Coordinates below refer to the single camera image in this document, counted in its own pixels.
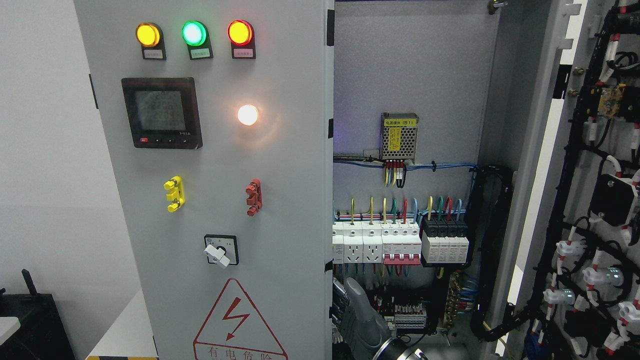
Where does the grey cabinet door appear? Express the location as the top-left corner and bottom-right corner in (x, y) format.
(74, 0), (333, 360)
(461, 0), (639, 360)

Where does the yellow terminal post block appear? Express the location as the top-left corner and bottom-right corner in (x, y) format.
(163, 175), (186, 214)

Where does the yellow indicator lamp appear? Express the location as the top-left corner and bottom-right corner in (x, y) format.
(135, 22), (167, 60)

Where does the dark grey robot right hand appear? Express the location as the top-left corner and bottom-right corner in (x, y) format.
(330, 277), (391, 360)

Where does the metal mesh power supply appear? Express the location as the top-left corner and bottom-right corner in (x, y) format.
(379, 112), (419, 162)

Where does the red terminal post block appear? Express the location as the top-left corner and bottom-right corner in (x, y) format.
(245, 178), (263, 217)

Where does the black digital power meter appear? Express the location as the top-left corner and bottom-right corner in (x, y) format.
(121, 77), (202, 150)

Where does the black box at left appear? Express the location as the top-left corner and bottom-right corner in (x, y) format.
(0, 269), (75, 360)

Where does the black white surge protector block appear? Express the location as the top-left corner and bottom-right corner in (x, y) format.
(420, 218), (470, 267)

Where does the red electric hazard warning sticker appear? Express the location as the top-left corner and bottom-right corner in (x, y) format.
(193, 278), (288, 360)

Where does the white socket and breaker row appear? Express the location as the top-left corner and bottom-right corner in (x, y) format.
(332, 219), (422, 265)

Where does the brass ground terminal bar right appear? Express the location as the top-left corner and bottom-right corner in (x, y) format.
(443, 270), (462, 332)

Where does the lower relay terminal row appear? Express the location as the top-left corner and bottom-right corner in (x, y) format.
(332, 285), (428, 346)

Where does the white glowing indicator lamp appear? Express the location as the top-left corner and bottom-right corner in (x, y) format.
(237, 104), (259, 126)

